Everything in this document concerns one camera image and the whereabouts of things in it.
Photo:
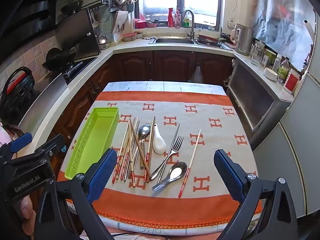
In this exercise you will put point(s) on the small steel teapot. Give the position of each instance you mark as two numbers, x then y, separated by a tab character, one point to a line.
102	40

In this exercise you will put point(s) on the glass jar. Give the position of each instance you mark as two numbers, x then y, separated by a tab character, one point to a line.
257	53

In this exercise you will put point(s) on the white ceramic spoon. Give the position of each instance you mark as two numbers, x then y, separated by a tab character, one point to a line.
159	143

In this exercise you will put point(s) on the red pan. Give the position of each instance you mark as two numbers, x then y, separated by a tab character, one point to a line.
207	40

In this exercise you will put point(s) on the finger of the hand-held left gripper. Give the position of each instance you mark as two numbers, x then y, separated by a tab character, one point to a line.
50	145
21	139

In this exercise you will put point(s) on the black frying pan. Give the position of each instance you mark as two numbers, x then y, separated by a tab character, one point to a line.
72	6

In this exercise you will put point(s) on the steel kitchen faucet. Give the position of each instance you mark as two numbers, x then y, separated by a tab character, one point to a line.
191	27

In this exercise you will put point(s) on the red label container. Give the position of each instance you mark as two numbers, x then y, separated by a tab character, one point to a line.
291	81

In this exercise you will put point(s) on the wide metal soup spoon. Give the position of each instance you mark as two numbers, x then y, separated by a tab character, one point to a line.
176	171

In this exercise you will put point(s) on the green plastic utensil tray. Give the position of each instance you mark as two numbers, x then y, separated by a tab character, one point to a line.
97	130

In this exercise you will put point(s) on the orange and grey printed blanket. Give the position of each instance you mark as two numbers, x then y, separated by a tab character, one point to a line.
215	110

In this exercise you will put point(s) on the kitchen window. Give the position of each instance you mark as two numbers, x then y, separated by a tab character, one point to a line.
160	0

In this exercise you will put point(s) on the steel electric kettle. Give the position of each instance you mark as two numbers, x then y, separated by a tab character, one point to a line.
242	40

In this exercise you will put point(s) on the green dish soap bottle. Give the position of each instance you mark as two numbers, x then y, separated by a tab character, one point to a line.
186	22

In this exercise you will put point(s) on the stainless steel cabinet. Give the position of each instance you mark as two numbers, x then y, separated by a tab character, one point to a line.
255	97

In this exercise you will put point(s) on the white patterned tablecloth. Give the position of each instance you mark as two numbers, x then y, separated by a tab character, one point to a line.
162	86

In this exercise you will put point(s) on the blue round knob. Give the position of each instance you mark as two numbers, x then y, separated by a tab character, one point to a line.
64	148

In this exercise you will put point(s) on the white pipe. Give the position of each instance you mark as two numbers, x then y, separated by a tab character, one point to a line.
309	28

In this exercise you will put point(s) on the steel kitchen sink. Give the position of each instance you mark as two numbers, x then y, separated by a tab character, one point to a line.
172	40

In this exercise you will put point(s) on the black gas stove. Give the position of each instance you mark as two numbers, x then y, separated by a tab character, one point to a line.
77	66

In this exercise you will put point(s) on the clear plastic wall sheet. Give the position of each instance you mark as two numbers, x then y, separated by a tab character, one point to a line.
282	17

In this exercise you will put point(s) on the dark brown wooden chopstick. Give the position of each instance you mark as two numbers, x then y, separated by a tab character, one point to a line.
153	130

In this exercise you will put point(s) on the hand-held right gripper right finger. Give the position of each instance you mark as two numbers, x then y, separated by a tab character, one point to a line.
227	173

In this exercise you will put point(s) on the white bowl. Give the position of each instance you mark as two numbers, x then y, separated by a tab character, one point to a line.
270	73

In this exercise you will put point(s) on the person's left hand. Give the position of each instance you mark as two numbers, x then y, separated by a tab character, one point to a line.
26	208

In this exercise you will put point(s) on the red basin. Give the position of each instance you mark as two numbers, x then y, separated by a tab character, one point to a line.
140	23

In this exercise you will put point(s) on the pink bowl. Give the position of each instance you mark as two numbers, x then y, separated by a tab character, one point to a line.
129	36

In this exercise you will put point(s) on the white cutting board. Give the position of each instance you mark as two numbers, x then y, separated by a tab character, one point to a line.
121	23

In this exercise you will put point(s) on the clear bottle green label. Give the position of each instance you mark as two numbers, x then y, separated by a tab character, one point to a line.
283	72

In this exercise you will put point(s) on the red spray bottle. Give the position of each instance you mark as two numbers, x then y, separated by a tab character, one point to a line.
170	18

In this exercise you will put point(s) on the black wok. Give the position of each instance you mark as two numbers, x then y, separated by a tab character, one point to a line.
60	56

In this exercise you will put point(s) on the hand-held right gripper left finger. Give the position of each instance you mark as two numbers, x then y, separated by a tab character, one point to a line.
103	172

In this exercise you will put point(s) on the pink bottle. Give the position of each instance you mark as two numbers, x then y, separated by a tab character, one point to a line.
177	19

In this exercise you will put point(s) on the hanging plastic bag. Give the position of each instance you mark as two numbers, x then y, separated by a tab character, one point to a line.
197	75

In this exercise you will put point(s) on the white plastic bottle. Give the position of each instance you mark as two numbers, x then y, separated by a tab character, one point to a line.
276	63

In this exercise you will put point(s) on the hanging white ladle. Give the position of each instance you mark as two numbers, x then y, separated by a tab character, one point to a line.
95	21

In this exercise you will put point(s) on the steel splash plate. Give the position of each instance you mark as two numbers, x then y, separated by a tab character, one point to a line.
42	102

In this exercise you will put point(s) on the metal fork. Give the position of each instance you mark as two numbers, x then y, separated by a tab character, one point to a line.
176	145

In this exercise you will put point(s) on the cream chopstick red striped end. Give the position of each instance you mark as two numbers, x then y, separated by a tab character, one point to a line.
134	181
114	177
193	152

